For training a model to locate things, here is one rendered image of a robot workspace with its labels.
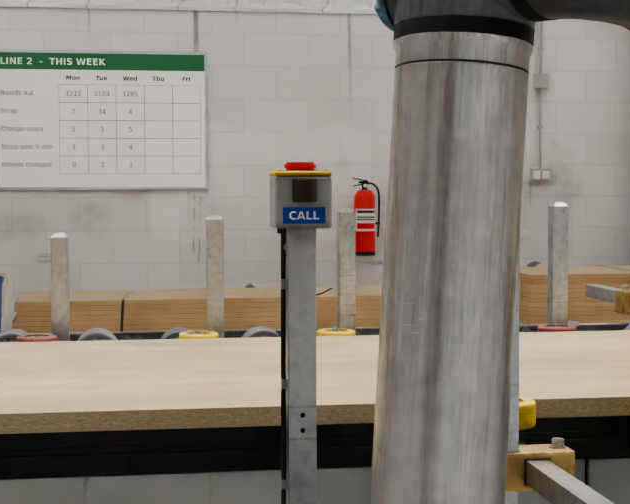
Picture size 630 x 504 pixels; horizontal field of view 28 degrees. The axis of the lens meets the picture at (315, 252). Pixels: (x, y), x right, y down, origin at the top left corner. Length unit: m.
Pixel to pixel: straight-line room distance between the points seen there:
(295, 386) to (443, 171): 0.63
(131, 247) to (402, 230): 7.70
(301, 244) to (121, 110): 7.14
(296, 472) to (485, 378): 0.62
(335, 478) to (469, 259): 0.87
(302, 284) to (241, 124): 7.19
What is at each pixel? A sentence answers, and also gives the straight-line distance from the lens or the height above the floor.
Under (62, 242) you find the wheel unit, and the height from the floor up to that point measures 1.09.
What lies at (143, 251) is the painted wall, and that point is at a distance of 8.68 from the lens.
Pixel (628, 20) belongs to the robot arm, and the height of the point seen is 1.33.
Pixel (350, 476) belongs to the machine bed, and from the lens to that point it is 1.82.
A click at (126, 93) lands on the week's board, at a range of 8.67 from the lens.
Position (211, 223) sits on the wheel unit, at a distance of 2.63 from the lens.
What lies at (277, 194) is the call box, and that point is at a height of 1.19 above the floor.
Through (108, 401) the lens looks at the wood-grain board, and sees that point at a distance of 1.80.
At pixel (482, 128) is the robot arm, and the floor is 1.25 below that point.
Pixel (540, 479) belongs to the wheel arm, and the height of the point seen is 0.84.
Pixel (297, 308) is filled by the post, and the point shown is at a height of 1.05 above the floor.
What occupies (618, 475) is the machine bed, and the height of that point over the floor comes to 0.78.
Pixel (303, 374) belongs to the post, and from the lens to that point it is 1.56.
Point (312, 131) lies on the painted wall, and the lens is 8.78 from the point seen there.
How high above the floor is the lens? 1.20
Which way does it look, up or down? 3 degrees down
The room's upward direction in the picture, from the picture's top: straight up
